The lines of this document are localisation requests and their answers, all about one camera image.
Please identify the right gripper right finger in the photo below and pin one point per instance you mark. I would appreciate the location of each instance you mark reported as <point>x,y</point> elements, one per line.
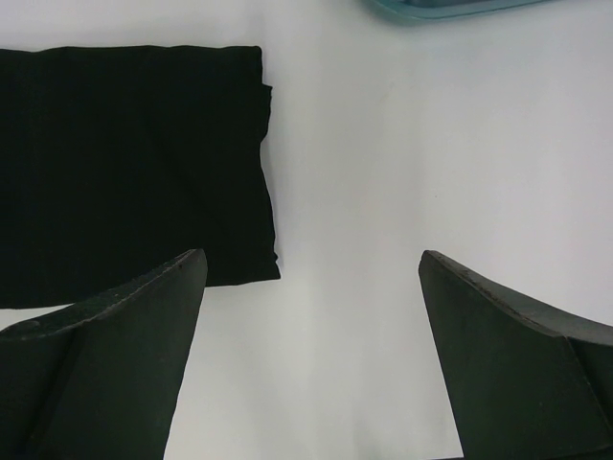
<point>525,380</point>

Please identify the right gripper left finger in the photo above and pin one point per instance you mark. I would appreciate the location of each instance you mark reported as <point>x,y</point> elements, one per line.
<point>100,379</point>

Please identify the black t shirt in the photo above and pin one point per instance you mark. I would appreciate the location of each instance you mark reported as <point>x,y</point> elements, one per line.
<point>116,160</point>

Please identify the teal plastic basket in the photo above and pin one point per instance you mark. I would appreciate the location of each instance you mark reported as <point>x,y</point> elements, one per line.
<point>421,12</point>

